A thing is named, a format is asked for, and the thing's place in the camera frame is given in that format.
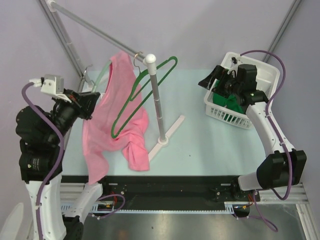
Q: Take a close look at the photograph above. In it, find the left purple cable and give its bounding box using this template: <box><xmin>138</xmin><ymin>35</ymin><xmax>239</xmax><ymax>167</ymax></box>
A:
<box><xmin>21</xmin><ymin>82</ymin><xmax>65</xmax><ymax>240</ymax></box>

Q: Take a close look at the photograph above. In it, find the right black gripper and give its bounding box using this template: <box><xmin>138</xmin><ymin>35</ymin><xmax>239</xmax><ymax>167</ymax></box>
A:
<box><xmin>198</xmin><ymin>65</ymin><xmax>242</xmax><ymax>99</ymax></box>

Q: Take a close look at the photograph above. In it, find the pink t shirt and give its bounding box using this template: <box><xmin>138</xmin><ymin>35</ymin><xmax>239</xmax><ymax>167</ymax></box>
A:
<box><xmin>82</xmin><ymin>51</ymin><xmax>150</xmax><ymax>185</ymax></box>

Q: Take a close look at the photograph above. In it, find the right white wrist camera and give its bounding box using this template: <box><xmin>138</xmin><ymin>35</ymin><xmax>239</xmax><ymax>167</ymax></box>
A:
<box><xmin>230</xmin><ymin>55</ymin><xmax>243</xmax><ymax>73</ymax></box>

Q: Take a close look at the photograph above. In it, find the green hanger with gold hook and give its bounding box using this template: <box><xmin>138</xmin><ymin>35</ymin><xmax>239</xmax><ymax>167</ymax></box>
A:
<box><xmin>110</xmin><ymin>51</ymin><xmax>179</xmax><ymax>139</ymax></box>

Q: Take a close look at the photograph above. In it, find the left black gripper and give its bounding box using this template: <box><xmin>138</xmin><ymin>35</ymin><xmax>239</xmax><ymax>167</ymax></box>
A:
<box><xmin>47</xmin><ymin>86</ymin><xmax>100</xmax><ymax>142</ymax></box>

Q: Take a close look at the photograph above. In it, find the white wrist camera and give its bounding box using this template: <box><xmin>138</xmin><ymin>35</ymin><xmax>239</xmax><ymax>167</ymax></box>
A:
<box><xmin>230</xmin><ymin>55</ymin><xmax>243</xmax><ymax>73</ymax></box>
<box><xmin>29</xmin><ymin>74</ymin><xmax>71</xmax><ymax>102</ymax></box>

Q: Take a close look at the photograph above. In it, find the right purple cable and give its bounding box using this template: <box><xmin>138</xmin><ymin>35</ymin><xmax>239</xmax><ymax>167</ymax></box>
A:
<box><xmin>241</xmin><ymin>49</ymin><xmax>293</xmax><ymax>233</ymax></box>

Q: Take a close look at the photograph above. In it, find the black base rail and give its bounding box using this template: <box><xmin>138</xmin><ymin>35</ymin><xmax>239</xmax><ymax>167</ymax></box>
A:
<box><xmin>61</xmin><ymin>175</ymin><xmax>266</xmax><ymax>210</ymax></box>

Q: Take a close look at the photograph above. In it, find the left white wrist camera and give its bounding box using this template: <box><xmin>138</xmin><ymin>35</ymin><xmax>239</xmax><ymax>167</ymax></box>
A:
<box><xmin>29</xmin><ymin>74</ymin><xmax>71</xmax><ymax>102</ymax></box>

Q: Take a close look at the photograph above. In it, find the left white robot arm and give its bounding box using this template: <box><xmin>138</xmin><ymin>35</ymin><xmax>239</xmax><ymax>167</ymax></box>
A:
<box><xmin>15</xmin><ymin>84</ymin><xmax>100</xmax><ymax>240</ymax></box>

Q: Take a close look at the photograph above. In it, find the grey clothes rack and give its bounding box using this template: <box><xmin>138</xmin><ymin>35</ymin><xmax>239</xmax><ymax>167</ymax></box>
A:
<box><xmin>46</xmin><ymin>0</ymin><xmax>185</xmax><ymax>161</ymax></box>

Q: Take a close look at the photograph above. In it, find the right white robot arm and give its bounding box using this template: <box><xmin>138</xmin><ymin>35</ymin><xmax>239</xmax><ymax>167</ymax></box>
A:
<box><xmin>198</xmin><ymin>64</ymin><xmax>307</xmax><ymax>201</ymax></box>

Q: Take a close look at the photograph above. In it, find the white plastic basket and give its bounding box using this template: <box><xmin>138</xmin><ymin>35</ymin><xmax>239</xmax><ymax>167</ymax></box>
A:
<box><xmin>204</xmin><ymin>52</ymin><xmax>280</xmax><ymax>130</ymax></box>

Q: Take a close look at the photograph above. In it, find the purple cable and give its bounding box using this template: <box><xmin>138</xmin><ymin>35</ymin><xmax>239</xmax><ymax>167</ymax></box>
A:
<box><xmin>21</xmin><ymin>82</ymin><xmax>65</xmax><ymax>240</ymax></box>
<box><xmin>241</xmin><ymin>49</ymin><xmax>293</xmax><ymax>233</ymax></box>

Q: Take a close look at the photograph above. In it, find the light green wire hanger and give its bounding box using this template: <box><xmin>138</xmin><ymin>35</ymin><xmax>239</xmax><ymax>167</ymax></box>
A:
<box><xmin>82</xmin><ymin>60</ymin><xmax>112</xmax><ymax>93</ymax></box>

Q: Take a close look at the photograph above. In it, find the green t shirt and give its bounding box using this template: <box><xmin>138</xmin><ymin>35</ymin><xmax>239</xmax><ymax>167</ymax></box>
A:
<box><xmin>212</xmin><ymin>93</ymin><xmax>245</xmax><ymax>114</ymax></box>

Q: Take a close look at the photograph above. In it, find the white cable duct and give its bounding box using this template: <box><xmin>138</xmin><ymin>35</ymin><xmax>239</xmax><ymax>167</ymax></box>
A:
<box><xmin>61</xmin><ymin>201</ymin><xmax>253</xmax><ymax>218</ymax></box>

